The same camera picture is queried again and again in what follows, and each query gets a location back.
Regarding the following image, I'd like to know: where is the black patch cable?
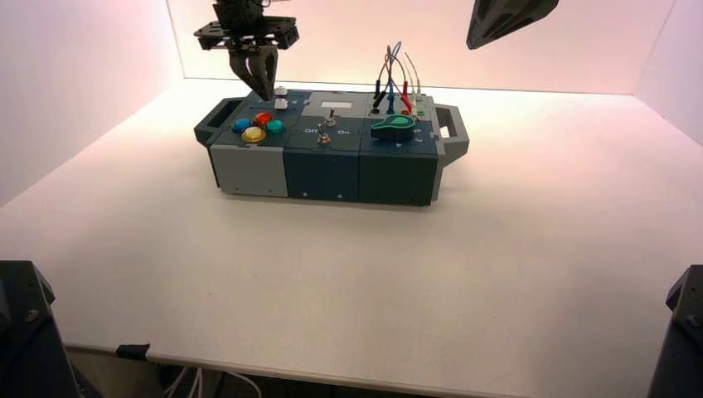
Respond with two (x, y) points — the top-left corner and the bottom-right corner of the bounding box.
(371, 46), (394, 111)

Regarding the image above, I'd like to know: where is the black green rotary knob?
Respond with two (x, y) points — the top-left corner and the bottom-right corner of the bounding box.
(370, 114), (417, 143)

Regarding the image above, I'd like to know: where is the black table edge clamp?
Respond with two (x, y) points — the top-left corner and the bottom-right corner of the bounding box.
(115, 344), (150, 362)

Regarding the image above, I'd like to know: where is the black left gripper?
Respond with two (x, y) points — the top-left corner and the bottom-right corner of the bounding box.
(193, 11), (300, 102)

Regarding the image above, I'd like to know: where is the red patch cable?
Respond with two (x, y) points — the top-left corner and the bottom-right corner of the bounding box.
(379, 51), (414, 114)

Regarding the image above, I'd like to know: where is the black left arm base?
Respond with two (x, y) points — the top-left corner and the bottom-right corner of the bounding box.
(0, 260), (84, 398)

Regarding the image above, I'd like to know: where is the blue grey task box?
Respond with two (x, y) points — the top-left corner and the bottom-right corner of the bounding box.
(193, 89), (471, 207)

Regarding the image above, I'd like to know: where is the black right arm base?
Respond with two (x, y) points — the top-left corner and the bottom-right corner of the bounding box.
(647, 265), (703, 398)

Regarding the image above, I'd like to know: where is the white patch cable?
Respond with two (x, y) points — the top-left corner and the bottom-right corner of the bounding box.
(403, 51), (425, 103)

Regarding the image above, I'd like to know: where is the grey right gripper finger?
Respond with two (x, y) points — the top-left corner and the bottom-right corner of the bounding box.
(467, 0), (560, 51)

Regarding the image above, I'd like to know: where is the blue patch cable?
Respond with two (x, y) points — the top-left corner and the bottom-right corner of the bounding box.
(385, 41), (403, 115)

